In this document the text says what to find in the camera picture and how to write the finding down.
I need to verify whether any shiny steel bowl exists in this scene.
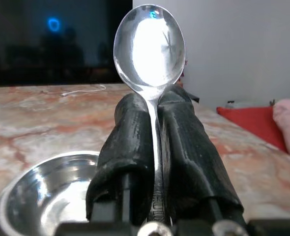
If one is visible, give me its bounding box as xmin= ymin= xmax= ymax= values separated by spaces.
xmin=0 ymin=150 xmax=101 ymax=236

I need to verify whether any black television screen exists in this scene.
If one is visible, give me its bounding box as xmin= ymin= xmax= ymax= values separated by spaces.
xmin=0 ymin=0 xmax=133 ymax=87

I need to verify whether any red cushion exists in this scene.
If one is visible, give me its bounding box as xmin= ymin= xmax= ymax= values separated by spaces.
xmin=216 ymin=106 xmax=290 ymax=153

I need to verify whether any thin white cable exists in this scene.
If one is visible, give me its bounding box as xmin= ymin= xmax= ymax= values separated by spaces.
xmin=60 ymin=85 xmax=107 ymax=97

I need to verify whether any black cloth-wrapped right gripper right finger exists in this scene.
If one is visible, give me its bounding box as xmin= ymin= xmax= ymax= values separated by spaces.
xmin=158 ymin=84 xmax=249 ymax=228

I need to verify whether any shiny steel spoon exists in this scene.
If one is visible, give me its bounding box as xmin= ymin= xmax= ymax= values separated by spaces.
xmin=113 ymin=3 xmax=186 ymax=223

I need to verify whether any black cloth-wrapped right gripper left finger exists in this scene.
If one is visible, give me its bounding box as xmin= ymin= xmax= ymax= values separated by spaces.
xmin=86 ymin=93 xmax=158 ymax=226

